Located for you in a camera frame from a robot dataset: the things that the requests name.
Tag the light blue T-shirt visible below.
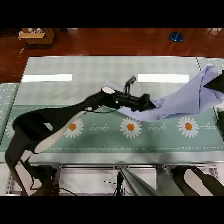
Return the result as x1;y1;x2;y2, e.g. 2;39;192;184
103;64;224;122

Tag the silver frame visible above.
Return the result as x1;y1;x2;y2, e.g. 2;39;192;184
0;161;224;197

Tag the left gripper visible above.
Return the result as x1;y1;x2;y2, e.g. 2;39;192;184
114;93;157;113

